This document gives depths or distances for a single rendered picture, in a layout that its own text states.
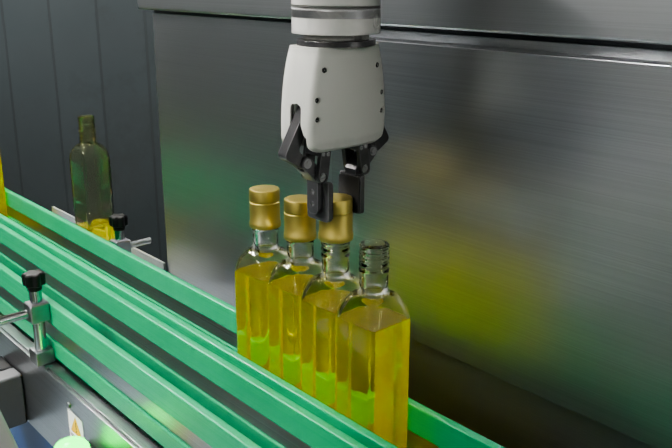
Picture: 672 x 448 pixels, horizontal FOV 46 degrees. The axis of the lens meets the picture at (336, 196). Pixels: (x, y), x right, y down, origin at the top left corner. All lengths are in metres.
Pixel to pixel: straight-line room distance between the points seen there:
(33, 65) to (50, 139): 0.31
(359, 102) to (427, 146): 0.13
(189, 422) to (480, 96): 0.45
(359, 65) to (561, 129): 0.20
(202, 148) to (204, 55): 0.15
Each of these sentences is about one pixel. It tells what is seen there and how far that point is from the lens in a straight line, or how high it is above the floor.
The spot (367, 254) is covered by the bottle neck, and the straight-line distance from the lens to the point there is 0.75.
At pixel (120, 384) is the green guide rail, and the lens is 1.00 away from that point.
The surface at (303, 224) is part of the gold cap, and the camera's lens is 0.83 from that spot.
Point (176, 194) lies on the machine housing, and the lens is 1.36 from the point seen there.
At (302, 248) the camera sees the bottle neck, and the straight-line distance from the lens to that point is 0.84.
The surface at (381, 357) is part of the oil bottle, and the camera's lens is 0.78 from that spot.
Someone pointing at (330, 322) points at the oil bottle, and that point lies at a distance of 0.80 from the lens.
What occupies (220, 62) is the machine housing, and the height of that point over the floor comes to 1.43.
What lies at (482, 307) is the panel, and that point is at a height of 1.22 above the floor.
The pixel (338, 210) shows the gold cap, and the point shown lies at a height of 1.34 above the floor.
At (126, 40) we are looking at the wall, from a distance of 3.37.
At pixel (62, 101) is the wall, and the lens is 3.52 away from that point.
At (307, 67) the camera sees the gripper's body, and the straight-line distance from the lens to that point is 0.73.
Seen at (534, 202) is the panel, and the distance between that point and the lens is 0.79.
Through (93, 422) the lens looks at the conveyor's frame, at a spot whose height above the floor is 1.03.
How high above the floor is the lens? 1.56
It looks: 16 degrees down
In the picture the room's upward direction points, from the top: straight up
